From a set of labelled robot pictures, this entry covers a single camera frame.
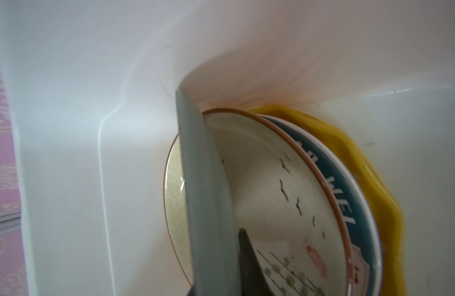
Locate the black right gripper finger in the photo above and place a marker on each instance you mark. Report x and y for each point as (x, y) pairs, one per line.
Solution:
(252, 279)

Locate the small blue patterned plate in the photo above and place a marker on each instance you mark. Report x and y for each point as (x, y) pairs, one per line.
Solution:
(212, 227)

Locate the cream plate with leaf motif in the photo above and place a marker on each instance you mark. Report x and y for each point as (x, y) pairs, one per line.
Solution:
(280, 198)

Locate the white plate green lettered rim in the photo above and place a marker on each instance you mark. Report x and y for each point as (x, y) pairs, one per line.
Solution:
(362, 228)

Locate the yellow scalloped dotted plate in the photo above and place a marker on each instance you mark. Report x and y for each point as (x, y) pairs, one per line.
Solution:
(384, 207)

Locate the white plastic bin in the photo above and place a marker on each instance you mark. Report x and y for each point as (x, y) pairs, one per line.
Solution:
(91, 87)

